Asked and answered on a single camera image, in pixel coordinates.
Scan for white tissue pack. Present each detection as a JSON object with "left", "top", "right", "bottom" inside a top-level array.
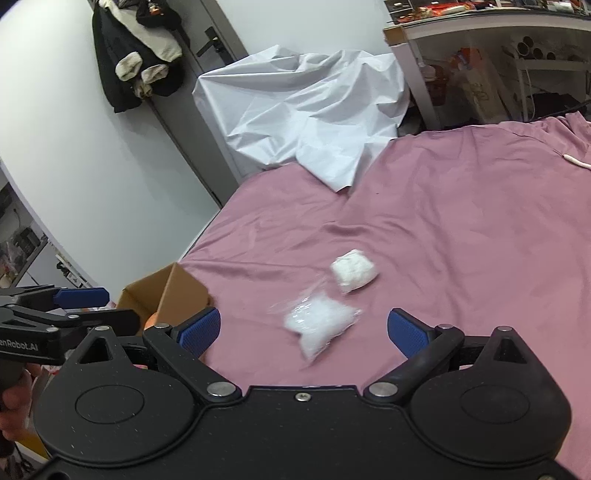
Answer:
[{"left": 331, "top": 249, "right": 379, "bottom": 294}]

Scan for white plastic bag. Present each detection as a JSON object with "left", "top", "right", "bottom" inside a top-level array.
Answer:
[{"left": 269, "top": 285, "right": 363, "bottom": 366}]

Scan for person's left hand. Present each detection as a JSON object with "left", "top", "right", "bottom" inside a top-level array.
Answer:
[{"left": 0, "top": 364, "right": 40, "bottom": 441}]

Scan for cardboard box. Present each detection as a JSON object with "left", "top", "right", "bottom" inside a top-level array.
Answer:
[{"left": 116, "top": 263, "right": 214, "bottom": 332}]

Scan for pink bed sheet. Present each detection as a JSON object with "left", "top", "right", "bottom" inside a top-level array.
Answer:
[{"left": 181, "top": 114, "right": 590, "bottom": 479}]

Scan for white draped sheet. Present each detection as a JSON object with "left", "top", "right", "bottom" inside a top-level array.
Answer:
[{"left": 205, "top": 46, "right": 410, "bottom": 192}]

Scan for hanging black clothes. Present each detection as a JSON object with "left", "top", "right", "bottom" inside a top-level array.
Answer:
[{"left": 92, "top": 1, "right": 185, "bottom": 113}]

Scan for grey door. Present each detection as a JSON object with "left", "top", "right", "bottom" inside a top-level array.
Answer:
[{"left": 150, "top": 0, "right": 247, "bottom": 206}]

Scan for white charging cable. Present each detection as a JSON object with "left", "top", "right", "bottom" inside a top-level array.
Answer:
[{"left": 560, "top": 151, "right": 591, "bottom": 172}]

